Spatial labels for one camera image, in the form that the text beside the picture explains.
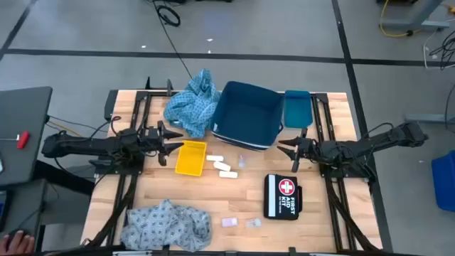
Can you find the blue patterned gown cloth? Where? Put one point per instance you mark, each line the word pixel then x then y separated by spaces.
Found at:
pixel 193 106

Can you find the grey desk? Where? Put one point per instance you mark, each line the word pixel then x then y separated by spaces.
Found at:
pixel 21 135

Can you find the blue plastic bin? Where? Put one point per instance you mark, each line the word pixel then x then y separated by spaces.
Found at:
pixel 444 181

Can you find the person's hand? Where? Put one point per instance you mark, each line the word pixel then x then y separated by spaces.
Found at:
pixel 17 244

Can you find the yellow plastic basket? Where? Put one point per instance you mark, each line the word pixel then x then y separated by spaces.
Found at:
pixel 191 158

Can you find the navy white-striped fabric basket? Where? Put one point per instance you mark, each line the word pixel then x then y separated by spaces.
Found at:
pixel 249 113

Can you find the teal plastic bin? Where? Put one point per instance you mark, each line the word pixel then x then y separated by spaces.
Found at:
pixel 298 108

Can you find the grey striped patterned cloth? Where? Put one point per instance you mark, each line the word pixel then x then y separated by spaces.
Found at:
pixel 167 227

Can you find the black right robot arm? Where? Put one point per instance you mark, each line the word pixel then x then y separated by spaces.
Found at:
pixel 373 142

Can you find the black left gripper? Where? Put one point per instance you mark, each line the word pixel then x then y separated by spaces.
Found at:
pixel 153 140

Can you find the black aluminium rig frame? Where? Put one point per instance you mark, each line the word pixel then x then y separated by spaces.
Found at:
pixel 141 96

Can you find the grey desk legs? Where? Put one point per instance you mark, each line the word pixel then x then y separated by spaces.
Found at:
pixel 416 24

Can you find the black first aid kit pouch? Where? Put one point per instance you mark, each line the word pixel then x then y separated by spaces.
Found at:
pixel 282 197

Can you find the translucent plastic bottle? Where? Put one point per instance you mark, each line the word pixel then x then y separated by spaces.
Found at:
pixel 253 223

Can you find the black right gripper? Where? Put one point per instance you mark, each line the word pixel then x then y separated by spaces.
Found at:
pixel 309 149

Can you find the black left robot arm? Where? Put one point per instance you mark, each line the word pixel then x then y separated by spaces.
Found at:
pixel 89 145

